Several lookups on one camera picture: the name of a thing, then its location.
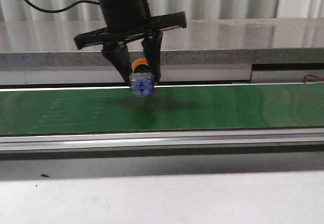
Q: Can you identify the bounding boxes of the orange and blue push button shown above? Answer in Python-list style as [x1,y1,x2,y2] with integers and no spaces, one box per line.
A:
[129,58,154,97]

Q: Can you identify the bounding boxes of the white conveyor rear rail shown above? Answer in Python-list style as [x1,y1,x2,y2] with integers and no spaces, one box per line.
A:
[1,81,323,92]

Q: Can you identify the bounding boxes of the aluminium conveyor front rail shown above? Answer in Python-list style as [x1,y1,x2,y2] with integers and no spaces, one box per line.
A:
[1,127,323,152]

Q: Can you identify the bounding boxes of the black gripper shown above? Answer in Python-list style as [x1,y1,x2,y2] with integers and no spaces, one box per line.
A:
[74,0,187,86]

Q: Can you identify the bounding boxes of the red wire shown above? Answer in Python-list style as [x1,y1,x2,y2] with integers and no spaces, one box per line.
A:
[304,74,324,84]

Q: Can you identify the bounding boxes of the white pleated curtain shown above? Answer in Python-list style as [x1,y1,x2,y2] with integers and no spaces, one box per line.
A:
[1,0,323,21]

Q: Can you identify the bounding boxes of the green conveyor belt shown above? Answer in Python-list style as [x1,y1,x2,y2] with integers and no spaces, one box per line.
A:
[1,83,323,136]

